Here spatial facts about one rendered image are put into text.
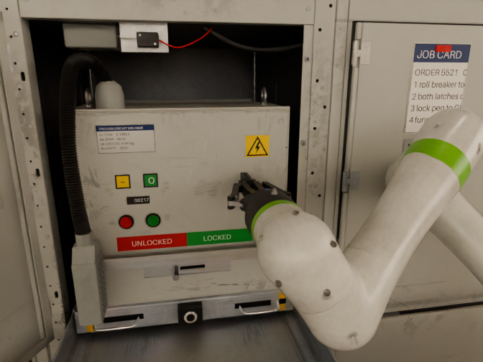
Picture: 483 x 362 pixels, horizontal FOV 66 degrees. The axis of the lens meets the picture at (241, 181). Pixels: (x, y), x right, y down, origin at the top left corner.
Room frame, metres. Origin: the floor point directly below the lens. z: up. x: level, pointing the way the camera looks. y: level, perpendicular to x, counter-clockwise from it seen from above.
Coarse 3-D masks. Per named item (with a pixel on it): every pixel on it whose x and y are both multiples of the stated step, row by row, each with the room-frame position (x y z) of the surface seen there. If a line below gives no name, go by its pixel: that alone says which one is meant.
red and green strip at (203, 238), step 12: (240, 228) 0.84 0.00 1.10; (120, 240) 0.79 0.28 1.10; (132, 240) 0.80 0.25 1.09; (144, 240) 0.80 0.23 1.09; (156, 240) 0.81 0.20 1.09; (168, 240) 0.81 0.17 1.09; (180, 240) 0.82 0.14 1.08; (192, 240) 0.82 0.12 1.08; (204, 240) 0.83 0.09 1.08; (216, 240) 0.83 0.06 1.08; (228, 240) 0.84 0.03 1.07; (240, 240) 0.84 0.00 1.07
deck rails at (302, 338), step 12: (288, 312) 0.87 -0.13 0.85; (72, 324) 0.75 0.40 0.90; (288, 324) 0.82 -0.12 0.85; (300, 324) 0.81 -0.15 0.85; (72, 336) 0.74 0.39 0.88; (84, 336) 0.77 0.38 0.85; (300, 336) 0.77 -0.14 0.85; (312, 336) 0.74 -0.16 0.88; (60, 348) 0.66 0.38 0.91; (72, 348) 0.73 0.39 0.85; (84, 348) 0.73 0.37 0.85; (300, 348) 0.73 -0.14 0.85; (312, 348) 0.73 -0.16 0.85; (324, 348) 0.67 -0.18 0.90; (60, 360) 0.65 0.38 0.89; (72, 360) 0.69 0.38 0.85; (312, 360) 0.69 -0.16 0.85; (324, 360) 0.67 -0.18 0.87
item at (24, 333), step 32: (0, 32) 0.76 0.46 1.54; (0, 128) 0.76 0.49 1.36; (0, 160) 0.75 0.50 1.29; (0, 192) 0.72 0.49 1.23; (0, 224) 0.72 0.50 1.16; (32, 224) 0.77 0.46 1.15; (0, 256) 0.71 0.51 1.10; (0, 288) 0.70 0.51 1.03; (0, 320) 0.68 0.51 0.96; (32, 320) 0.76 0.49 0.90; (0, 352) 0.67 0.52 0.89; (32, 352) 0.71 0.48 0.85
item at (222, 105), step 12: (84, 108) 0.85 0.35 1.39; (108, 108) 0.80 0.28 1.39; (120, 108) 0.80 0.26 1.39; (132, 108) 0.80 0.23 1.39; (144, 108) 0.81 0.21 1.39; (156, 108) 0.81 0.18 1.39; (168, 108) 0.82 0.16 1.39; (180, 108) 0.82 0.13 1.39; (192, 108) 0.82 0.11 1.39; (204, 108) 0.83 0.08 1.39; (216, 108) 0.83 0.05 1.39; (228, 108) 0.84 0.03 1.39; (240, 108) 0.84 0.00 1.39; (252, 108) 0.85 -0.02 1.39; (264, 108) 0.85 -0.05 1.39; (276, 108) 0.86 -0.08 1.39; (288, 108) 0.86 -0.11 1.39; (288, 120) 0.86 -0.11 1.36; (288, 132) 0.86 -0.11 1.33; (288, 144) 0.86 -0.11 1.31; (204, 264) 0.85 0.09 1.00
